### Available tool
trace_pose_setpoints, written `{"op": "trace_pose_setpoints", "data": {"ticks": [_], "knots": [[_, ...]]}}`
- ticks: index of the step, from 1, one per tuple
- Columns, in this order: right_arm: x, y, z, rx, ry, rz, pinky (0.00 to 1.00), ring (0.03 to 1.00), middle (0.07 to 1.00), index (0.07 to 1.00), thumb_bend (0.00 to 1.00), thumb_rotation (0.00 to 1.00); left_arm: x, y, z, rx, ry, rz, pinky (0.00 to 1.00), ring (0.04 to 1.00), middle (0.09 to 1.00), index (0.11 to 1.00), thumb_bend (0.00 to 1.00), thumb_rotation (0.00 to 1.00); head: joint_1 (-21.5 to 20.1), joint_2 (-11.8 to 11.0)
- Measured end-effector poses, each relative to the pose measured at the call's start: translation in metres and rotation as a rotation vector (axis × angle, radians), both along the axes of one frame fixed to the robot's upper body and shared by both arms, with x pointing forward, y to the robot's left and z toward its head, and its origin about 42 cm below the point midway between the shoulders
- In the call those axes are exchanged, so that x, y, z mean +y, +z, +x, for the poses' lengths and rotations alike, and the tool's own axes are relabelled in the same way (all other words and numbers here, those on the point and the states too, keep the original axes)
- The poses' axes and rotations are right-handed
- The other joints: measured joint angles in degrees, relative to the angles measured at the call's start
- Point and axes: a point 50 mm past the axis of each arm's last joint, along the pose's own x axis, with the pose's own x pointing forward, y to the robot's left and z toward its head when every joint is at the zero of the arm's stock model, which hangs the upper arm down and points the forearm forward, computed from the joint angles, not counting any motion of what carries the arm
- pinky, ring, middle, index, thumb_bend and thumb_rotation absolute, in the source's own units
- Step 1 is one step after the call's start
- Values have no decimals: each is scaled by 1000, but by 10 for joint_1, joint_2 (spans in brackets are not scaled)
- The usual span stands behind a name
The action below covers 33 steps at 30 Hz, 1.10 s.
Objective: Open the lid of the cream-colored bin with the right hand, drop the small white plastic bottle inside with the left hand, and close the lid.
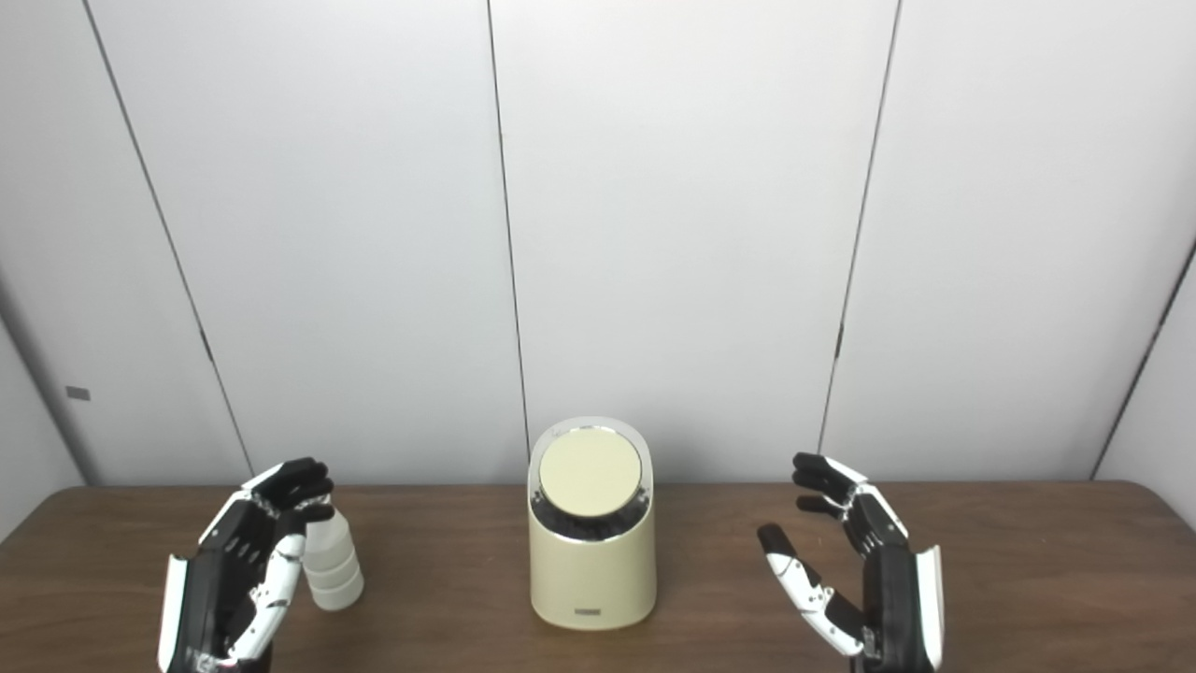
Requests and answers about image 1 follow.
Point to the small white plastic bottle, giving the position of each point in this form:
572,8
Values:
336,570

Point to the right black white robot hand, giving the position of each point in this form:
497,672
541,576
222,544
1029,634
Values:
897,598

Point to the black wall panel hinge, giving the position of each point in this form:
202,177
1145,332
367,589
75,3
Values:
206,346
838,341

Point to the cream-colored bin body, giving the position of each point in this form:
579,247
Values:
591,579

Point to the small grey wall tag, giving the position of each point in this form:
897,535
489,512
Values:
78,393

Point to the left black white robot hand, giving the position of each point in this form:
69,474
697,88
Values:
213,584

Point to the round cream bin lid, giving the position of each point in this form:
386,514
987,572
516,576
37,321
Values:
590,472

